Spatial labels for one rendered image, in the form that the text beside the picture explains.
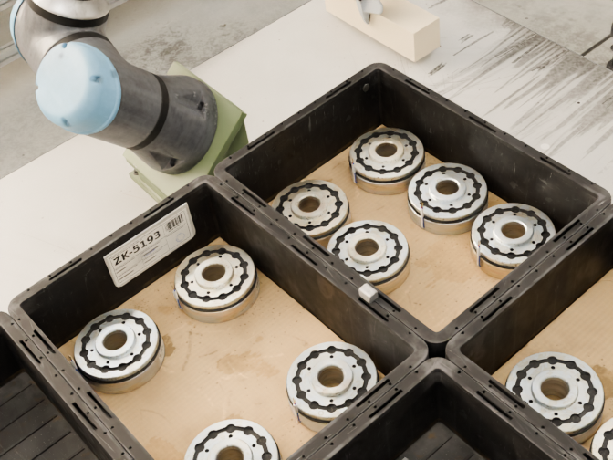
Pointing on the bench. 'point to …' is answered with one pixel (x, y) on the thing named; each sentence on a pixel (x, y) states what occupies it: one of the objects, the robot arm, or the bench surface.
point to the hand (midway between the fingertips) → (379, 7)
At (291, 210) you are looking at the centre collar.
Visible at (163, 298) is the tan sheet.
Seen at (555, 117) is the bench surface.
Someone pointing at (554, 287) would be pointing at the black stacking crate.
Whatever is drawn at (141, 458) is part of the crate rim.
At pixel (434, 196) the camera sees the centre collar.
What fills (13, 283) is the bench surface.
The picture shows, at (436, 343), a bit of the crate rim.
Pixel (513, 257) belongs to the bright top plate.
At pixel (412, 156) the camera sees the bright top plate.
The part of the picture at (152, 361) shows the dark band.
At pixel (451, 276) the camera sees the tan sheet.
